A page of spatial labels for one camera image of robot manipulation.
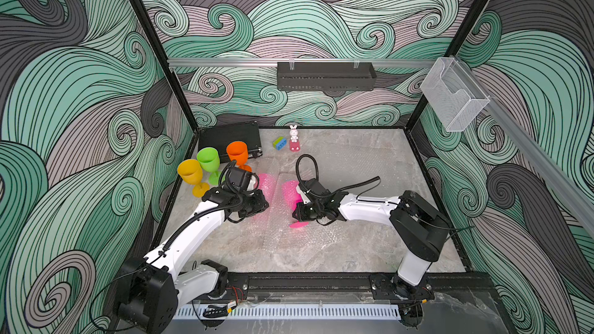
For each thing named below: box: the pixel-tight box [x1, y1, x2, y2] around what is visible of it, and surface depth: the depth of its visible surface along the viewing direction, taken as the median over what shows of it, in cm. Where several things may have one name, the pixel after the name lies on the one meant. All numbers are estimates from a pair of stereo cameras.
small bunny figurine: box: [289, 124, 301, 153], surface depth 113 cm
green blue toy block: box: [272, 136, 287, 151], surface depth 113 cm
